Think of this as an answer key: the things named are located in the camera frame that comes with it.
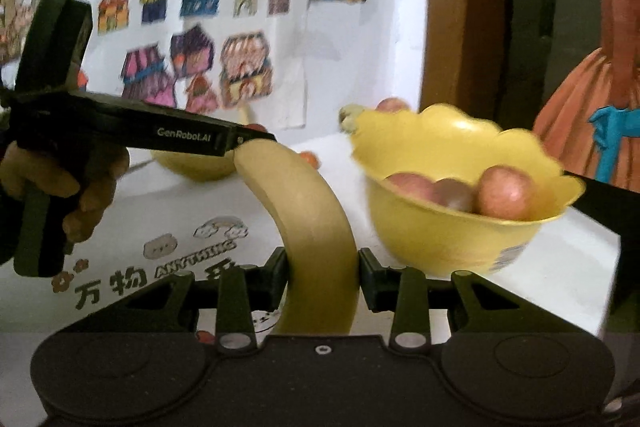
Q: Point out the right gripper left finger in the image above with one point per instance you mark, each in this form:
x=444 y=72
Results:
x=242 y=290

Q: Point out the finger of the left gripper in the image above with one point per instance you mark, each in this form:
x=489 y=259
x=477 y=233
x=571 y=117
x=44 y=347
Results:
x=243 y=133

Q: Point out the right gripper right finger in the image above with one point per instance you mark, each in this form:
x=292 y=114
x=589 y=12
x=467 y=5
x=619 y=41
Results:
x=404 y=292

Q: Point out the yellow banana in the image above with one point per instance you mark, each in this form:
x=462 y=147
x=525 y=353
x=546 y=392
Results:
x=322 y=294
x=197 y=168

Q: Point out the red apple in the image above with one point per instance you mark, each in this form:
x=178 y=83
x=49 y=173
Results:
x=392 y=105
x=504 y=192

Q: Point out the reddish apple front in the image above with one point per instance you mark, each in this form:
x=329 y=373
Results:
x=415 y=185

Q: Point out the person left hand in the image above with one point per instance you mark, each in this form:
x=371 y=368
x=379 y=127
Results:
x=20 y=167

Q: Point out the small orange fruit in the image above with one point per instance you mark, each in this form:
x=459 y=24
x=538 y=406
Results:
x=311 y=158

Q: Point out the colourful houses drawing sheet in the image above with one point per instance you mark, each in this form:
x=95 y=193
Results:
x=209 y=57

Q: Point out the yellow scalloped plastic bowl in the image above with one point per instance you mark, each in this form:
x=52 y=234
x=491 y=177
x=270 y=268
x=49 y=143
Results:
x=443 y=142

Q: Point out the brown kiwi fruit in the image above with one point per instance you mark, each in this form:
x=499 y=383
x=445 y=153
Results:
x=455 y=194

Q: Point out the green guava fruit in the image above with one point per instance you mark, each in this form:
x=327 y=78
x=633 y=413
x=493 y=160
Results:
x=347 y=117

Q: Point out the girl in orange dress poster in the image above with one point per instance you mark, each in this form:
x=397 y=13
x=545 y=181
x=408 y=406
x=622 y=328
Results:
x=591 y=122

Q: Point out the red apple by door frame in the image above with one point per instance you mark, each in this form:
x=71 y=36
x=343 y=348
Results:
x=392 y=105

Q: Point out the brown wooden door frame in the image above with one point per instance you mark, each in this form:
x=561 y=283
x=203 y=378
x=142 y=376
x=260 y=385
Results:
x=464 y=54

